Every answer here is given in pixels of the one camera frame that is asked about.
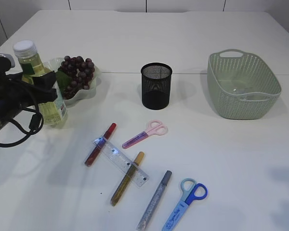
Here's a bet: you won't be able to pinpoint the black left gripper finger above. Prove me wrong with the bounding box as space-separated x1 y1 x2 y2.
36 88 57 103
32 71 56 86

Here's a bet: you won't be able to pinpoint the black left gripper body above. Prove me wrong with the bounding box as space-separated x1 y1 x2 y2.
0 56 39 135

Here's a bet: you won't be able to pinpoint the yellow tea drink bottle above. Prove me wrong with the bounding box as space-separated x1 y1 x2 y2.
13 40 67 126

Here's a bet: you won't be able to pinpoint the purple artificial grape bunch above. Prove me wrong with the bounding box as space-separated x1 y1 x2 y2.
56 55 96 100

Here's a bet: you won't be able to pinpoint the clear plastic sheet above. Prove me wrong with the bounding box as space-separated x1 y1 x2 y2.
227 84 263 99

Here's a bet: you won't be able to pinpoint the red glitter glue pen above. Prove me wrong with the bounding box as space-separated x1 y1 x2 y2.
84 123 117 167

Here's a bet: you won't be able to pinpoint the black mesh pen holder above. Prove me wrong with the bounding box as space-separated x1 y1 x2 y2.
141 63 172 110

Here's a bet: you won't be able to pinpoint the gold glitter glue pen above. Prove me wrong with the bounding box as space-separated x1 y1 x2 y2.
110 152 145 206

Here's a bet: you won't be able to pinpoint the clear plastic ruler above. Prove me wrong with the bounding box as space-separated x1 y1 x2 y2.
92 136 149 187

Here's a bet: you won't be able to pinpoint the silver glitter glue pen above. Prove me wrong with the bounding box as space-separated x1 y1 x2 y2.
136 170 172 231

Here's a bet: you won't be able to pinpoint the green plastic woven basket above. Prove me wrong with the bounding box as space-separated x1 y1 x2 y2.
207 49 282 120

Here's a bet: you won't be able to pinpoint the pink capped scissors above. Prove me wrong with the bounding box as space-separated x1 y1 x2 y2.
122 120 168 149

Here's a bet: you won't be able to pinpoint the blue capped scissors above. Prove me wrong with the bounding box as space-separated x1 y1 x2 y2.
162 178 208 231

